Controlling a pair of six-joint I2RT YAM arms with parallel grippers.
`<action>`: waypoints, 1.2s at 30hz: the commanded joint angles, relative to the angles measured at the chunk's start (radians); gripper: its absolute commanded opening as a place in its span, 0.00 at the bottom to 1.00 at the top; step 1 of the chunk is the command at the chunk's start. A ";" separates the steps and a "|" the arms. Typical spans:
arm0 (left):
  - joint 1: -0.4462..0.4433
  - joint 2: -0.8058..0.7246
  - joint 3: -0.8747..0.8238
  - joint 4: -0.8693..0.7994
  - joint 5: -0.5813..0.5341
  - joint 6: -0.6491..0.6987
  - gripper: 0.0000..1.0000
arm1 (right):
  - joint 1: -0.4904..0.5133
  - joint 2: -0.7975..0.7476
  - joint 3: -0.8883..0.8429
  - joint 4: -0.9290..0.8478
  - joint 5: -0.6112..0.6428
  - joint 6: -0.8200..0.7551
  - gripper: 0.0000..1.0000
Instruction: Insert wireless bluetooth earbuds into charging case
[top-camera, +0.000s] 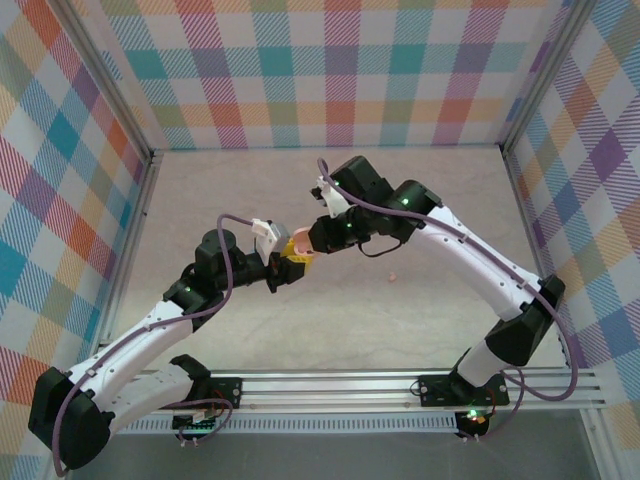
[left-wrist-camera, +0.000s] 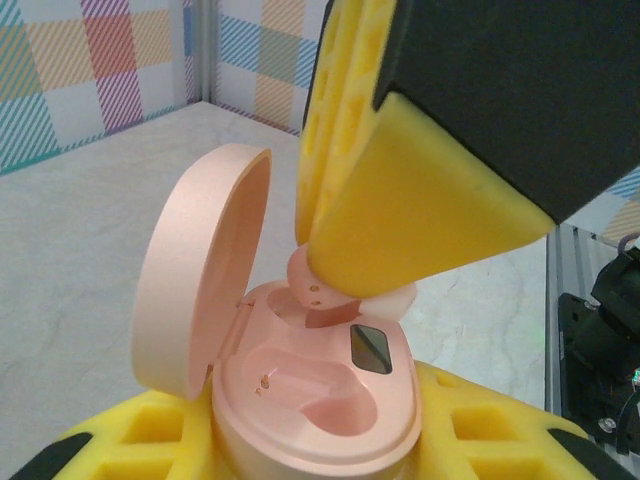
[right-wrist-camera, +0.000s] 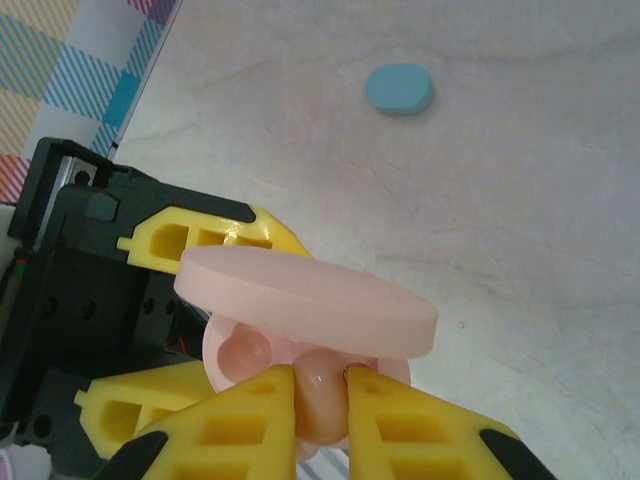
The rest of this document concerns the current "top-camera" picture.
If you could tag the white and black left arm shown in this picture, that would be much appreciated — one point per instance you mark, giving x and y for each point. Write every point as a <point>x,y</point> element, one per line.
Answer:
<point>130,340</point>

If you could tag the aluminium corner post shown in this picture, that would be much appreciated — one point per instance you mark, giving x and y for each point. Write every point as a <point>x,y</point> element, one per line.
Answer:
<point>544,75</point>
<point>107,75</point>

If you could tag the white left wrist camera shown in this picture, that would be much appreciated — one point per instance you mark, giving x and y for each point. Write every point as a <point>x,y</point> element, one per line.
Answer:
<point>270,240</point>

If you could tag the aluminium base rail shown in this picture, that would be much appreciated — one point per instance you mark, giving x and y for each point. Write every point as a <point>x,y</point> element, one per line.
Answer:
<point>325,387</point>

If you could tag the pink earbud charging case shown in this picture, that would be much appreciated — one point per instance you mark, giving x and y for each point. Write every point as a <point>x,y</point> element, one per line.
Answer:
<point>301,240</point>

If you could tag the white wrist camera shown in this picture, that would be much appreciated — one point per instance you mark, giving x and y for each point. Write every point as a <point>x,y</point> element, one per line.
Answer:
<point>332,200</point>
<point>270,240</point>

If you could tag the aluminium left side rail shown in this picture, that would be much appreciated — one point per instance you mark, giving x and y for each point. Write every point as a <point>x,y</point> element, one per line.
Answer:
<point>131,250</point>

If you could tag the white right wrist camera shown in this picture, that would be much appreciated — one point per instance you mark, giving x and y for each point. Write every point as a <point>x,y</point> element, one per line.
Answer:
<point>332,200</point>

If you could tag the right controller board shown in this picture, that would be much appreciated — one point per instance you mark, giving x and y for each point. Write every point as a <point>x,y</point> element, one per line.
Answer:
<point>475,425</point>

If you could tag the aluminium frame post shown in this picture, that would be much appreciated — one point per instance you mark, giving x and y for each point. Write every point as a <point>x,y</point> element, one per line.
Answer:
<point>602,445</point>

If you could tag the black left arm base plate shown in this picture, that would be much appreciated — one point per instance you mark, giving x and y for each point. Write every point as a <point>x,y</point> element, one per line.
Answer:
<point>227,392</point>

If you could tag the aluminium right corner post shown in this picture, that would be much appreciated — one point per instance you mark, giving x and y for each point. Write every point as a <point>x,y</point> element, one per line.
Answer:
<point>544,75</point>

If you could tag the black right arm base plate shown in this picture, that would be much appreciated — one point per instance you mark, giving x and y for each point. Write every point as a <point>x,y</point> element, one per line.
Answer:
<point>435,390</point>

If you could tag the aluminium left corner post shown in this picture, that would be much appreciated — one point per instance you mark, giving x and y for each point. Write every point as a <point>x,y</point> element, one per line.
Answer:
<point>107,75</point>

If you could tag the aluminium right side rail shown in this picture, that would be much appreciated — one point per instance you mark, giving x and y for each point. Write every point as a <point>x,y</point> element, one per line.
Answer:
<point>539,250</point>

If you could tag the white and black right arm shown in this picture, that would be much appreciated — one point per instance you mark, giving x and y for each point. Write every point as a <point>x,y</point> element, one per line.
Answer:
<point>480,260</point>

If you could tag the left controller board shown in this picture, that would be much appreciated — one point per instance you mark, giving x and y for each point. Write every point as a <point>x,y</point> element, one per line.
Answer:
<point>192,422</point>

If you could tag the controller board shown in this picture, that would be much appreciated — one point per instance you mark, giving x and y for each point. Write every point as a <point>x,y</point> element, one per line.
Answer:
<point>475,425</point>
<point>192,422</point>

